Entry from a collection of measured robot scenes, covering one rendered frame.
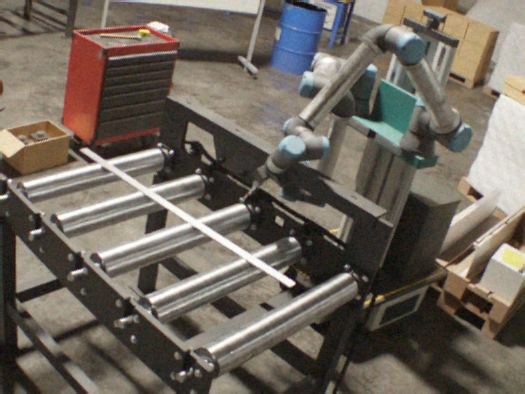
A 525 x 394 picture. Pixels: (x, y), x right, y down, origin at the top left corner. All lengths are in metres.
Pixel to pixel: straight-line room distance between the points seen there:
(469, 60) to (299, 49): 3.58
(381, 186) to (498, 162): 2.47
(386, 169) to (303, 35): 4.72
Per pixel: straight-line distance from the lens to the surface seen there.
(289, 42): 8.13
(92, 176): 2.89
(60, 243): 2.37
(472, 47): 10.67
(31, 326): 2.87
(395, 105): 3.38
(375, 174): 3.62
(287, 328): 2.22
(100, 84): 4.67
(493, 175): 5.94
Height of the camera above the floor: 2.25
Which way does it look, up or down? 28 degrees down
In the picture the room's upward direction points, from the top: 15 degrees clockwise
